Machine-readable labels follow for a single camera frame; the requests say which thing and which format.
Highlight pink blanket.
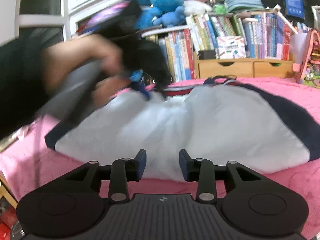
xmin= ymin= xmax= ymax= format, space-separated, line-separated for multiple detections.
xmin=0 ymin=76 xmax=320 ymax=240

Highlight row of pink-spined books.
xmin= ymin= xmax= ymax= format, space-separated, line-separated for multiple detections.
xmin=241 ymin=12 xmax=294 ymax=61

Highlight row of tall picture books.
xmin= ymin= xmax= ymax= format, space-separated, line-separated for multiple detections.
xmin=144 ymin=29 xmax=195 ymax=82

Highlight row of green-spined books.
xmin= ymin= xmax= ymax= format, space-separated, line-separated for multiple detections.
xmin=185 ymin=14 xmax=244 ymax=53

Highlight folded teal towels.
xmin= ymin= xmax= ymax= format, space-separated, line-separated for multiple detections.
xmin=224 ymin=0 xmax=265 ymax=13

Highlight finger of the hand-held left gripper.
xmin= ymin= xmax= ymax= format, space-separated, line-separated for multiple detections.
xmin=136 ymin=85 xmax=153 ymax=102

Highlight black power adapter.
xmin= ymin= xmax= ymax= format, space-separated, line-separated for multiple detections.
xmin=198 ymin=50 xmax=217 ymax=60

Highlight person's left hand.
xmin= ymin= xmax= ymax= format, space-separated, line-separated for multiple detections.
xmin=44 ymin=34 xmax=130 ymax=103

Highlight white window frame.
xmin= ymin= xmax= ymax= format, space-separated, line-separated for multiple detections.
xmin=17 ymin=0 xmax=320 ymax=43

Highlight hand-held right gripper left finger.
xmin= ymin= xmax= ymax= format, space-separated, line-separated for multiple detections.
xmin=56 ymin=149 xmax=147 ymax=203

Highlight green ball toy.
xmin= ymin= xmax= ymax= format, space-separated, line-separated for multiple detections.
xmin=212 ymin=4 xmax=228 ymax=15

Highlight colourful printed box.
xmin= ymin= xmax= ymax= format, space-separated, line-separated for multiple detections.
xmin=216 ymin=36 xmax=247 ymax=59

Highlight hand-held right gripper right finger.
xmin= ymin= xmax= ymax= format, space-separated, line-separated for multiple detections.
xmin=179 ymin=149 xmax=270 ymax=203

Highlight small blue plush toy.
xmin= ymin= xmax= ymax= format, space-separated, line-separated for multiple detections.
xmin=152 ymin=6 xmax=187 ymax=28

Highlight wooden drawer organiser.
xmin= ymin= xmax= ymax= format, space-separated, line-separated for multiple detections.
xmin=194 ymin=52 xmax=295 ymax=80

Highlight navy white red jacket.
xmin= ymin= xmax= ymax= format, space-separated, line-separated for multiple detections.
xmin=44 ymin=76 xmax=320 ymax=182

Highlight pink toy house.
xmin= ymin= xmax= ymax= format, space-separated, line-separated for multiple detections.
xmin=292 ymin=29 xmax=320 ymax=88

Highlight person's left forearm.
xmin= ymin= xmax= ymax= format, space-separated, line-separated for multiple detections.
xmin=0 ymin=36 xmax=65 ymax=140

